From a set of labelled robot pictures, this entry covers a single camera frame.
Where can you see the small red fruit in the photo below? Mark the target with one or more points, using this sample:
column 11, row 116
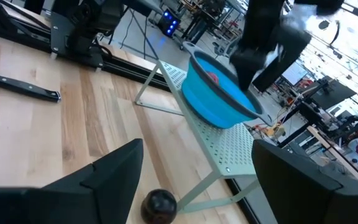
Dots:
column 213, row 77

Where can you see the black computer with blue lights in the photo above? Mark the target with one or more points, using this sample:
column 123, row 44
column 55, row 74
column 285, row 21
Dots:
column 169, row 23

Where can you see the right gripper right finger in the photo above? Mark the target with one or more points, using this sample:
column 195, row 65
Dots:
column 306, row 193

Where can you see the blue collapsible bowl grey rim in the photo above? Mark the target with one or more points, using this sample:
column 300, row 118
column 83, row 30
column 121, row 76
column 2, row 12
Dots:
column 210, row 105

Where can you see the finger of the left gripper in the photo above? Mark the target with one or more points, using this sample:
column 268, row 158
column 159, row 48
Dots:
column 284, row 53
column 247, row 67

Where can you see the pale green perforated metal shelf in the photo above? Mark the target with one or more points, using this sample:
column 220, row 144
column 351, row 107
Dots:
column 228, row 146

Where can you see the dark purple plum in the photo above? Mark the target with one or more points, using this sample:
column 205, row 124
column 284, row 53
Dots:
column 158, row 207

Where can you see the black background desk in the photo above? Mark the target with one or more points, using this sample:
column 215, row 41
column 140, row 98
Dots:
column 331, row 91

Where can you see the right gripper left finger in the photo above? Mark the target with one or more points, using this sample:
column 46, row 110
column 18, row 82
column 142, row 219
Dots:
column 104, row 193

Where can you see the background computer monitor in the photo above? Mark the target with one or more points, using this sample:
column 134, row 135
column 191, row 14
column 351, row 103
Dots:
column 294, row 73

